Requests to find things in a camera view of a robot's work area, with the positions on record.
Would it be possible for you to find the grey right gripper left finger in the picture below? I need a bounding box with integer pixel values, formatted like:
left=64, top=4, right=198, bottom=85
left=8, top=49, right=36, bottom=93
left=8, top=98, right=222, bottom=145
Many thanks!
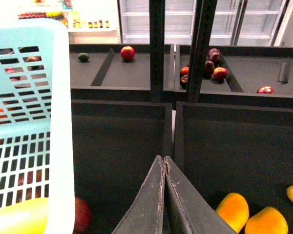
left=113, top=155, right=166, bottom=234

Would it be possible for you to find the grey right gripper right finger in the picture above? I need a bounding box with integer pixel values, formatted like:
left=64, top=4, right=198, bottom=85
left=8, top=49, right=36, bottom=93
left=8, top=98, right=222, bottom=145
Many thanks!
left=164, top=156, right=235, bottom=234

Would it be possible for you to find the light blue plastic basket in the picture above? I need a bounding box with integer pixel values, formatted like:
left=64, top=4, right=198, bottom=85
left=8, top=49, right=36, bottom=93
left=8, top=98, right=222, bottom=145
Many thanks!
left=0, top=19, right=75, bottom=234

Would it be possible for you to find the green avocado on far tray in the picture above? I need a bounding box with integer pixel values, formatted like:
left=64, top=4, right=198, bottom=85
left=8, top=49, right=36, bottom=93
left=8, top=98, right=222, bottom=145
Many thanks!
left=78, top=53, right=89, bottom=63

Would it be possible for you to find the red apple on far tray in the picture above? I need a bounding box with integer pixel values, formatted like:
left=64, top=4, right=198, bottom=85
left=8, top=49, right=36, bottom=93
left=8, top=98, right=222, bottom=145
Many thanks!
left=120, top=46, right=135, bottom=61

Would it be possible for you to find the black shelf upright post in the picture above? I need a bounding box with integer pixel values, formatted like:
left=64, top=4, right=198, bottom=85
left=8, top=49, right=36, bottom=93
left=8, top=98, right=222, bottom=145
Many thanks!
left=149, top=0, right=165, bottom=102

